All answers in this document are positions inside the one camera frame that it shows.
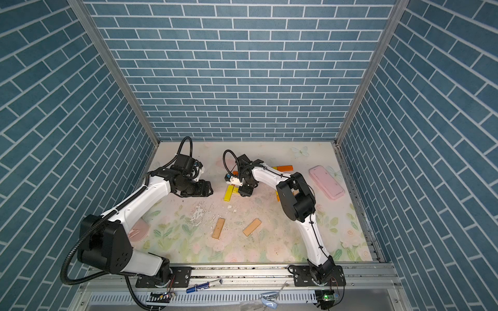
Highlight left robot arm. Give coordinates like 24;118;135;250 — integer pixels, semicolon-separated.
77;168;213;283

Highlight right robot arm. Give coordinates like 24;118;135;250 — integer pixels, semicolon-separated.
230;163;335;284

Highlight natural wood block left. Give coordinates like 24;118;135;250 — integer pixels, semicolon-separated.
211;218;225;240

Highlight natural wood block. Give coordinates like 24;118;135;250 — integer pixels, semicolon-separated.
211;218;225;240
243;218;262;237

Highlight natural wood block lower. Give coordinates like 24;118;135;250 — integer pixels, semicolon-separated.
243;218;262;237

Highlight pink cup with tools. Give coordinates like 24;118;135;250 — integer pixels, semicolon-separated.
128;218;150;242

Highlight pink eraser box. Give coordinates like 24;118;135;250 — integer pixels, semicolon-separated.
309;165;345;200

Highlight clear tape scraps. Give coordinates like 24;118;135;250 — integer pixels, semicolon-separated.
240;292;279;311

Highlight small circuit board green led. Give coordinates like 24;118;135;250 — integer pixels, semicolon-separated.
314;290;336;310

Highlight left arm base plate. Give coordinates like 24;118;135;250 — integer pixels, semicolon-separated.
136;266;193;289

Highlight blue handled screwdriver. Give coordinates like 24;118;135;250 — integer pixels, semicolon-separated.
186;279;223;294

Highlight wire connector bundle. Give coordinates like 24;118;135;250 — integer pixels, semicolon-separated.
147;292;176;304

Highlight black corrugated cable left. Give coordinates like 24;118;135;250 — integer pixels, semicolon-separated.
59;135;194;286

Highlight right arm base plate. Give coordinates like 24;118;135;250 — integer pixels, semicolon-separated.
287;265;346;287

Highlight aluminium front rail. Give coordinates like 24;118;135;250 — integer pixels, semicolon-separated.
79;262;402;290

